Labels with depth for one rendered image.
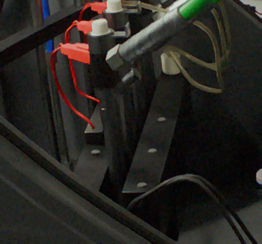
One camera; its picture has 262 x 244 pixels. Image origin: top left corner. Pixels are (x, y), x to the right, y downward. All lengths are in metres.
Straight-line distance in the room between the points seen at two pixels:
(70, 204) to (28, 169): 0.04
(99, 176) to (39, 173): 0.38
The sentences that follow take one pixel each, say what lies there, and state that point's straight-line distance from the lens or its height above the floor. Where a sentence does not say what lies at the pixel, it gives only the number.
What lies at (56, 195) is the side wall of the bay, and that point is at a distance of 0.51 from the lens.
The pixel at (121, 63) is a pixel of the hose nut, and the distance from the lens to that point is 0.73.
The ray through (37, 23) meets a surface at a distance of 1.01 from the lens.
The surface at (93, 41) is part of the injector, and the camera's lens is 0.83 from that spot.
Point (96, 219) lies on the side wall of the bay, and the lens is 0.52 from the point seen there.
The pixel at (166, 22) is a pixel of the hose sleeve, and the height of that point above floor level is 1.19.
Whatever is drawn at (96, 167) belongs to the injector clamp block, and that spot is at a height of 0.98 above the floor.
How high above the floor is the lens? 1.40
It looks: 24 degrees down
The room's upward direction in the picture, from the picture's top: 7 degrees counter-clockwise
